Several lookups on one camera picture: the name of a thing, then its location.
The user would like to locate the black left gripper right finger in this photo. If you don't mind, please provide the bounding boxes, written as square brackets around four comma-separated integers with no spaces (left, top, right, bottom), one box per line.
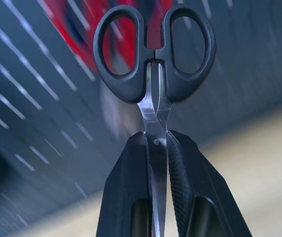
[165,130,252,237]

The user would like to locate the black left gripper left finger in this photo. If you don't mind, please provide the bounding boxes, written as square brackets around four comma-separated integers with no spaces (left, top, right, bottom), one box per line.
[96,131,159,237]

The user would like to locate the black handled steel scissors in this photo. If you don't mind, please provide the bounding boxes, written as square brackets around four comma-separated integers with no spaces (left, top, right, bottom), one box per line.
[93,3,217,237]

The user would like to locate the grey metal pegboard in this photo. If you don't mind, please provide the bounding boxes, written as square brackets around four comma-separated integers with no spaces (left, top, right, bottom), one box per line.
[0,0,282,220]

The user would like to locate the red handled tool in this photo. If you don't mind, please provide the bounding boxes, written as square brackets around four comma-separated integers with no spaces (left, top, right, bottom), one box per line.
[37,0,146,81]

